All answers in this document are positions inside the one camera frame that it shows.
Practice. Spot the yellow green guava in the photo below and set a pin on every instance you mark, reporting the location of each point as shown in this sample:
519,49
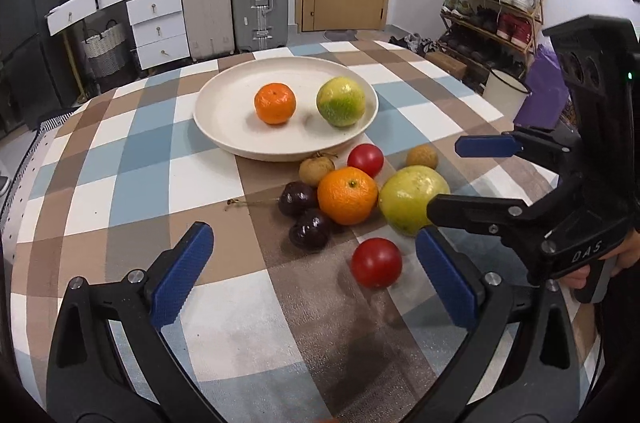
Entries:
407,198

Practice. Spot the white bucket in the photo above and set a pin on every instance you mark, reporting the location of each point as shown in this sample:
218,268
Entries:
502,95

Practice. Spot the dark fridge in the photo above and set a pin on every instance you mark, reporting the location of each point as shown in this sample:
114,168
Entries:
30,28

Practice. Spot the person's right hand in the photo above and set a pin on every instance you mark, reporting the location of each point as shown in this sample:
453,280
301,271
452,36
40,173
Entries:
575,277

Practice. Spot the cardboard box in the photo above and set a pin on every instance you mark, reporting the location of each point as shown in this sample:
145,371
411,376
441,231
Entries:
447,64

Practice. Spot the grey white woven basket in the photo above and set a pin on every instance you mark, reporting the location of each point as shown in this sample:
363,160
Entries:
105,50

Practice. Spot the large orange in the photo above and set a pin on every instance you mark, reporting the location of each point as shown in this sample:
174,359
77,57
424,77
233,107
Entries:
347,196

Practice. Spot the checkered tablecloth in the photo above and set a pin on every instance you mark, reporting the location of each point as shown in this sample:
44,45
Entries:
150,183

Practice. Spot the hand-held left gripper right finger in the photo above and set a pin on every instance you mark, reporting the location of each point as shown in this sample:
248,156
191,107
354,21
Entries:
445,278

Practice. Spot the brown longan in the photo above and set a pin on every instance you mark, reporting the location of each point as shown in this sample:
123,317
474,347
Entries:
316,169
421,157

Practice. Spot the cream round plate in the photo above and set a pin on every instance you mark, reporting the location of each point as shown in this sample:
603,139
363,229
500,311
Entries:
235,128

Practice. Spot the scattered sneakers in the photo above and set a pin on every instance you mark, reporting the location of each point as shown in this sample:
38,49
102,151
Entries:
415,44

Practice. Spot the wooden shoe rack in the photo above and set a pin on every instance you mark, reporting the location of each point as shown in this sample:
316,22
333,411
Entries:
537,18

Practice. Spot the red tomato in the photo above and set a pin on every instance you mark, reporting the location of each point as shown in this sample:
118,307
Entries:
365,159
376,262

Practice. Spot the striped floor mat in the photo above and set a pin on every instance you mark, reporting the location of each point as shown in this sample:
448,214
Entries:
55,119

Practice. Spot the small orange mandarin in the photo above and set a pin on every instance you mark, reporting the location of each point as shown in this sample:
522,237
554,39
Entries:
275,103

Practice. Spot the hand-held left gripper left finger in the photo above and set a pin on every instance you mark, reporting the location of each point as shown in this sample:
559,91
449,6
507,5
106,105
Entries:
182,273

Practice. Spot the white drawer cabinet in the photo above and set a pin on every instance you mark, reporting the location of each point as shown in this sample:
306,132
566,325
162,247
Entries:
150,8

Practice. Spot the dark purple plum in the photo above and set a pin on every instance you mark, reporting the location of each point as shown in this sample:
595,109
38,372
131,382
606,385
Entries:
310,230
297,199

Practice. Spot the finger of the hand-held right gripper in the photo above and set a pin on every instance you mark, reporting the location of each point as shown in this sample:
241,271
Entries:
487,146
465,210

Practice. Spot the purple bag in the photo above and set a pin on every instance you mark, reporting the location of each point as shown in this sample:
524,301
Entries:
545,88

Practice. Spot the green yellow citrus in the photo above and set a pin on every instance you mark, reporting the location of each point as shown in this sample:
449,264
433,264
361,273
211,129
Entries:
340,101

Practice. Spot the beige suitcase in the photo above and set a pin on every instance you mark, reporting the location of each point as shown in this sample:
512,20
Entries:
207,3

